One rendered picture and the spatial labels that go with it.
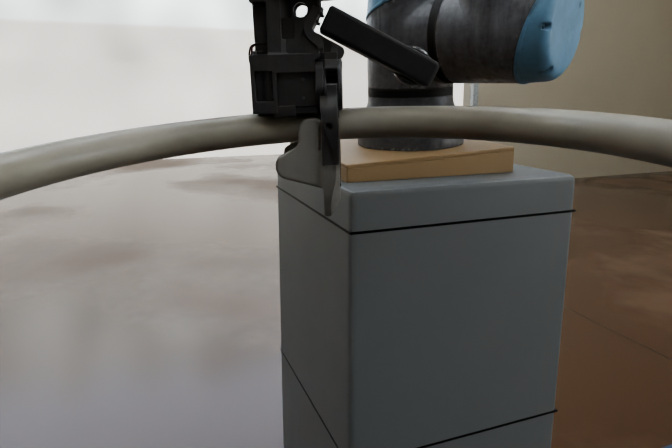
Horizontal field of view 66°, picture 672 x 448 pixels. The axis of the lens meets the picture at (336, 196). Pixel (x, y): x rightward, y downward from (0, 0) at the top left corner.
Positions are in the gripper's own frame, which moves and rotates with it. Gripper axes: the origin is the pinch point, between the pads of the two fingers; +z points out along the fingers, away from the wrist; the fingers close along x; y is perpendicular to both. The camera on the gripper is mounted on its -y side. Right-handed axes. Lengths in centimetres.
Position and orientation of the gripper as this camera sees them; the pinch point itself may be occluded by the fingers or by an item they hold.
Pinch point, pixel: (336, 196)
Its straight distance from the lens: 52.2
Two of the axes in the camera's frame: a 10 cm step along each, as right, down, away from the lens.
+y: -10.0, 0.2, 0.3
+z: 0.3, 9.7, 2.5
